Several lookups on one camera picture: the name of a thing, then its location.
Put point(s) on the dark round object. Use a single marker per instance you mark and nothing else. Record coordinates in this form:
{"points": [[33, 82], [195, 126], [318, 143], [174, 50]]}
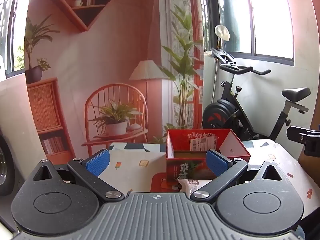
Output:
{"points": [[5, 165]]}

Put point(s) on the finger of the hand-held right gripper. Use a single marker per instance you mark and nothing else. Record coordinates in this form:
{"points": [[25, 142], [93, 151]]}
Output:
{"points": [[296, 135]]}

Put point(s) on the white plastic bag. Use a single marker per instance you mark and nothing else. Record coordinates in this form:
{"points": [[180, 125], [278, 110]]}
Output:
{"points": [[222, 32]]}

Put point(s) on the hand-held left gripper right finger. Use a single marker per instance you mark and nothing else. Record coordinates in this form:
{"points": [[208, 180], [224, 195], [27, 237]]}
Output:
{"points": [[217, 163]]}

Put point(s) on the paper leaflet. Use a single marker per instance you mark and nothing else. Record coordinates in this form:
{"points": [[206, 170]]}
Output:
{"points": [[202, 143]]}

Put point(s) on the printed tablecloth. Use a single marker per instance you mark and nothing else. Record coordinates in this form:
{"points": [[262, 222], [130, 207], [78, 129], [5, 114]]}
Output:
{"points": [[130, 165]]}

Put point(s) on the dark framed window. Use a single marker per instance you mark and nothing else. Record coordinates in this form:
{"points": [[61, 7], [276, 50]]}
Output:
{"points": [[270, 17]]}

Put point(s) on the white printed packet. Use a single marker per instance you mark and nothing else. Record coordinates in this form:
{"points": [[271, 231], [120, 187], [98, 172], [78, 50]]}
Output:
{"points": [[192, 186]]}

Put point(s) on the red mat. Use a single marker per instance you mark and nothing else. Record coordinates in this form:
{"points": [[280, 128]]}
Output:
{"points": [[160, 182]]}

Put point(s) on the red printed cardboard box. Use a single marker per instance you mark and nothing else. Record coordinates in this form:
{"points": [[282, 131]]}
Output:
{"points": [[185, 171]]}

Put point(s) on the black exercise bike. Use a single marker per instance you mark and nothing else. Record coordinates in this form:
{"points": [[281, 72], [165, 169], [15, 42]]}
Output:
{"points": [[225, 110]]}

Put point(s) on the barred window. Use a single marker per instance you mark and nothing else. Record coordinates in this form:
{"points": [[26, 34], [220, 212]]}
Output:
{"points": [[12, 30]]}

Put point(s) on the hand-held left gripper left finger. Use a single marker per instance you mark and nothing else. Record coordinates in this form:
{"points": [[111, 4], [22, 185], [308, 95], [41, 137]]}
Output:
{"points": [[98, 162]]}

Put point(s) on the wall poster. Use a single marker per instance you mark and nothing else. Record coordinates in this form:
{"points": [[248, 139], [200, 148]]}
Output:
{"points": [[112, 55]]}

